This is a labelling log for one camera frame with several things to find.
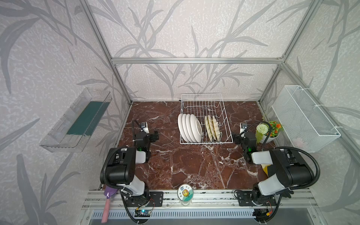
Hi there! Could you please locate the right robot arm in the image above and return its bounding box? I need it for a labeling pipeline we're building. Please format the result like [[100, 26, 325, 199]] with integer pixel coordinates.
[[232, 131, 321, 201]]

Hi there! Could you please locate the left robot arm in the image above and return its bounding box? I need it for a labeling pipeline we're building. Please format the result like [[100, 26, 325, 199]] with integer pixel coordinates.
[[100, 131, 159, 200]]

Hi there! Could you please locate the potted artificial flower plant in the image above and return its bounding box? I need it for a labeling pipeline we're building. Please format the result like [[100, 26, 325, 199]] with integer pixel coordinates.
[[256, 121, 283, 143]]

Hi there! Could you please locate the tan woven plate right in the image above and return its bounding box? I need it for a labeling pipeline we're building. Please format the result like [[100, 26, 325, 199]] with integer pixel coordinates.
[[212, 116, 221, 141]]

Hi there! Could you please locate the green woven plate middle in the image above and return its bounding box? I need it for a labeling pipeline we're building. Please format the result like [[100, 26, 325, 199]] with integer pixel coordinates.
[[208, 115, 217, 141]]

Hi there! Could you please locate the green woven plate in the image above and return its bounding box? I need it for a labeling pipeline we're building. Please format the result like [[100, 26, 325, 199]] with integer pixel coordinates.
[[208, 115, 217, 141], [204, 116, 213, 142]]

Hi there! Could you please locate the yellow black rubber glove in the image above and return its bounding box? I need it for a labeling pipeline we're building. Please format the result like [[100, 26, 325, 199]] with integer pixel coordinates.
[[261, 164, 270, 176]]

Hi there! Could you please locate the green woven plate left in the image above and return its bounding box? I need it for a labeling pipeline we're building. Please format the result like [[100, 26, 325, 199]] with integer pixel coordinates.
[[204, 116, 213, 142]]

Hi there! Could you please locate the green sponge mat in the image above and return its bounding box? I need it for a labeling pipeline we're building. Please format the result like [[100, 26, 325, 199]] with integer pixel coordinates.
[[67, 101, 110, 136]]

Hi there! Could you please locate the purple pink brush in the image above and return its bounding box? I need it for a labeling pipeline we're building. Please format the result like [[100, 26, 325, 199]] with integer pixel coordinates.
[[101, 186, 117, 224]]

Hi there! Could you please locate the left circuit board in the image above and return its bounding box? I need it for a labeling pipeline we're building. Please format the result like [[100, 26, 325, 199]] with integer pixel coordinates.
[[135, 208, 153, 218]]

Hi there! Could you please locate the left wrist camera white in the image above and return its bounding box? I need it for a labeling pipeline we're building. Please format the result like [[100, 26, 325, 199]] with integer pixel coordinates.
[[140, 122, 150, 134]]

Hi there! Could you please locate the white wire dish rack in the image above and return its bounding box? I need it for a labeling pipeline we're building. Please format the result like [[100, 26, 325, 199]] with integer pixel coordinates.
[[180, 93, 233, 144]]

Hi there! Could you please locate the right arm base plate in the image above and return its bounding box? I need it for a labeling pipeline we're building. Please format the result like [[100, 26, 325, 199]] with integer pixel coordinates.
[[233, 190, 277, 207]]

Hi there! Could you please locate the white mesh wall basket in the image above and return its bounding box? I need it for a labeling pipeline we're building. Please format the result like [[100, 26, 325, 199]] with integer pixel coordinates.
[[272, 85, 341, 153]]

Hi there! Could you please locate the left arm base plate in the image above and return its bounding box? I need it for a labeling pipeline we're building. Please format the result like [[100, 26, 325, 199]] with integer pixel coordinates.
[[126, 191, 164, 207]]

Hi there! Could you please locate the clear plastic wall shelf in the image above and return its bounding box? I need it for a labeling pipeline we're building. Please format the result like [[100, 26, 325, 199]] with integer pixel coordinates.
[[39, 88, 113, 153]]

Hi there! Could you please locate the aluminium front rail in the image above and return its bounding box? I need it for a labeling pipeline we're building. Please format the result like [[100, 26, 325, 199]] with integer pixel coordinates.
[[82, 189, 318, 210]]

